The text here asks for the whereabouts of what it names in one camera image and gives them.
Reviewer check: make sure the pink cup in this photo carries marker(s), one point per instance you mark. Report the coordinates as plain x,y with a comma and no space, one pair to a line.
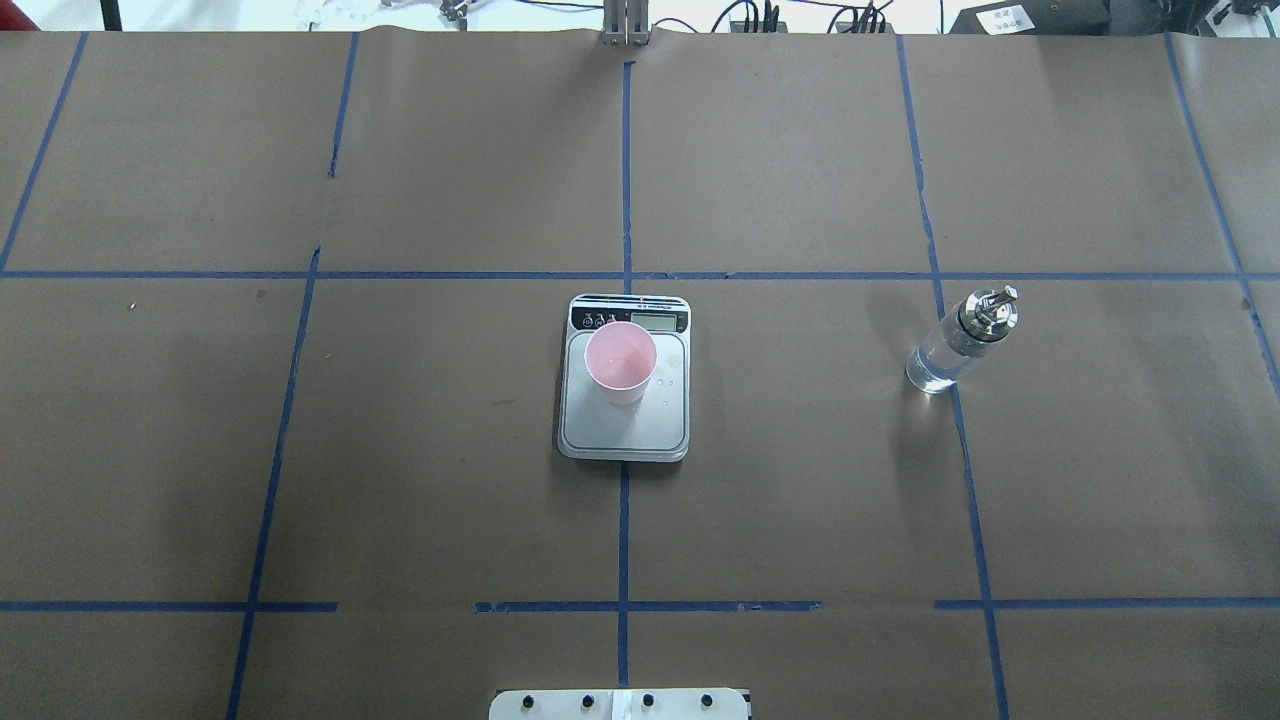
621,358

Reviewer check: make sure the glass sauce bottle steel cap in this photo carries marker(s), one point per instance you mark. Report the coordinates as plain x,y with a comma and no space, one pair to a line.
966,334

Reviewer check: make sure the digital kitchen scale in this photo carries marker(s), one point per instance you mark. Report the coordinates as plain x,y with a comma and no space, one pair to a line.
658,427

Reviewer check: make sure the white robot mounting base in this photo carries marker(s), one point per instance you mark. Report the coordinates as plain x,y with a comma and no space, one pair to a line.
623,703

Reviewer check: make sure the aluminium frame post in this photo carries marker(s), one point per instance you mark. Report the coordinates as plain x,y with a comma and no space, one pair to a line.
626,23

